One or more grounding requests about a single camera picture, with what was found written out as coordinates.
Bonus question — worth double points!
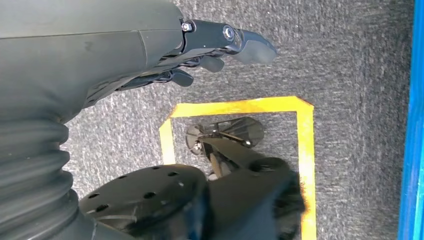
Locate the blue metal shelf rack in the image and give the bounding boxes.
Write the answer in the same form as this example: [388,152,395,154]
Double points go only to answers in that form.
[397,0,424,240]

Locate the yellow floor tape square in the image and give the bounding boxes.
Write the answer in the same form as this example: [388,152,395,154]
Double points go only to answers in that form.
[158,96,317,240]

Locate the black perforated robot hip disc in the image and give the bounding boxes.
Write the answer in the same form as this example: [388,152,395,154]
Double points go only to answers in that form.
[78,163,210,240]

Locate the grey ribbed left arm sleeve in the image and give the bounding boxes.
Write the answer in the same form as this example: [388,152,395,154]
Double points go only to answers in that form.
[0,118,100,240]

